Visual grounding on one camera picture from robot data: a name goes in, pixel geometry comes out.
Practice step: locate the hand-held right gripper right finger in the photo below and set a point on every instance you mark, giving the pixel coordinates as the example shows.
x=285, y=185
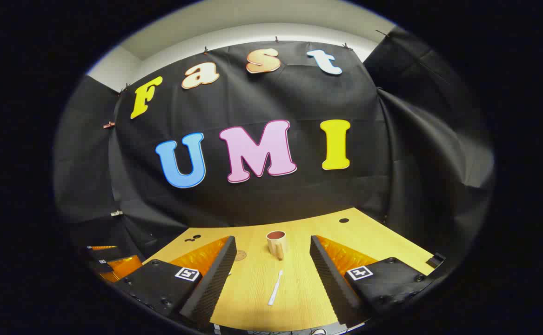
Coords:
x=334, y=284

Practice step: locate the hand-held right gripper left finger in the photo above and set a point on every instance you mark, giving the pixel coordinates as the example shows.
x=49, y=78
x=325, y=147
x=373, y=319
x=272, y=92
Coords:
x=211, y=284

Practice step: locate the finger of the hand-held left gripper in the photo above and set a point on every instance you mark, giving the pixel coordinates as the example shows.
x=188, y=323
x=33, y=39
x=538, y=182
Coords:
x=124, y=267
x=103, y=253

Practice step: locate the round brown coaster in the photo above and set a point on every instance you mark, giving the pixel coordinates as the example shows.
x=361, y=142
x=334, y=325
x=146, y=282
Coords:
x=240, y=255

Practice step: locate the white toothbrush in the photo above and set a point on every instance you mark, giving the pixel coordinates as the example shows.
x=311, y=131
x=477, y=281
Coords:
x=275, y=291

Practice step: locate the beige cup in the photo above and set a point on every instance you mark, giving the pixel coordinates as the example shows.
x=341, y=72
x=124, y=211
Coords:
x=277, y=244

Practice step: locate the wooden desktop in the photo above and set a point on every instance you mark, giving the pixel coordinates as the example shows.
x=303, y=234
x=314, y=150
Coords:
x=299, y=288

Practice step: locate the black backdrop cloth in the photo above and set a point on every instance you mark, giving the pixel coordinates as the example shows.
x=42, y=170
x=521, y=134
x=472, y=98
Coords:
x=276, y=200

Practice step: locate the small black block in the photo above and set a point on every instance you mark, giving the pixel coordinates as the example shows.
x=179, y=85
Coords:
x=436, y=259

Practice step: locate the copper cloth clip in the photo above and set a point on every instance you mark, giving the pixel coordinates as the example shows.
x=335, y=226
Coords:
x=108, y=124

